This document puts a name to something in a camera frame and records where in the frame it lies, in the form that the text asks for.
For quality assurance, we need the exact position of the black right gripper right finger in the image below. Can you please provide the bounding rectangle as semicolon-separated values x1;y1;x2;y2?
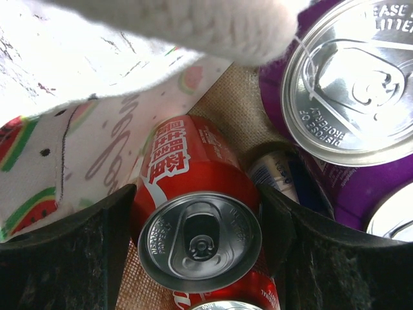
259;185;412;309

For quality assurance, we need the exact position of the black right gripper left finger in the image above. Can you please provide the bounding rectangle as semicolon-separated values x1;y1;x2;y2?
1;185;136;309

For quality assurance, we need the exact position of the silver slim energy can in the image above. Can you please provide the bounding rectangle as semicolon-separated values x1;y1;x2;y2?
248;150;299;203

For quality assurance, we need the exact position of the red cola can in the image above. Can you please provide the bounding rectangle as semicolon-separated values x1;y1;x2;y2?
131;115;279;309

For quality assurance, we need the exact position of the purple beverage can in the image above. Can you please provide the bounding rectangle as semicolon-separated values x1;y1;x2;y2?
259;1;412;231
366;183;412;242

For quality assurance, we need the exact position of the jute watermelon canvas bag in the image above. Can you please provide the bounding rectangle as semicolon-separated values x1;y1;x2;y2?
0;0;301;310

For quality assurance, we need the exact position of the silver top can in bag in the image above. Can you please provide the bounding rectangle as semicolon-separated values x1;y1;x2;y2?
190;300;261;310

